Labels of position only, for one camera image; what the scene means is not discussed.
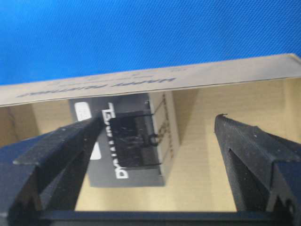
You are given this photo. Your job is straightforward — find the open brown cardboard box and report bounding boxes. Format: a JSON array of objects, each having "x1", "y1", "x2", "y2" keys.
[{"x1": 0, "y1": 54, "x2": 301, "y2": 211}]

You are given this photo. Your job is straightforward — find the black Dynamixel box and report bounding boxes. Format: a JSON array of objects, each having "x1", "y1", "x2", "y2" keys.
[{"x1": 69, "y1": 91, "x2": 180, "y2": 187}]

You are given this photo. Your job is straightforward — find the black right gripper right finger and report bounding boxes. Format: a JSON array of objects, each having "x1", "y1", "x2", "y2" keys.
[{"x1": 214, "y1": 114, "x2": 301, "y2": 226}]

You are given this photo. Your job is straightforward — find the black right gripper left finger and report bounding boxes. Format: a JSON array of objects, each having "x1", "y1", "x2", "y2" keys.
[{"x1": 0, "y1": 117, "x2": 103, "y2": 226}]

